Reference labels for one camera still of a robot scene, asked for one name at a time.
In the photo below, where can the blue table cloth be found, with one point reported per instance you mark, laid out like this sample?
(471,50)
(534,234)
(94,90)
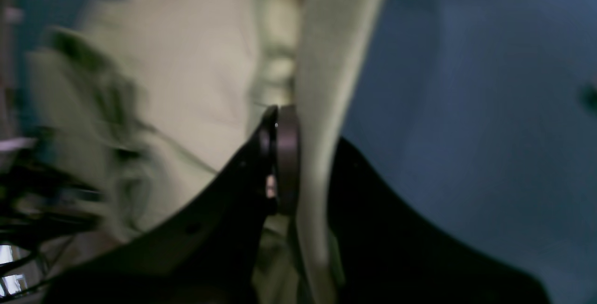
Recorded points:
(481,116)

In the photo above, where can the green T-shirt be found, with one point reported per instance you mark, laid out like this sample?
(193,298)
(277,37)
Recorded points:
(148,100)

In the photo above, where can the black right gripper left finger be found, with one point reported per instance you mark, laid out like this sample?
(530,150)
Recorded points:
(205,253)

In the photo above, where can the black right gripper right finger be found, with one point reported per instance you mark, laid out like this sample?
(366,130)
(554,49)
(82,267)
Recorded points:
(390,254)

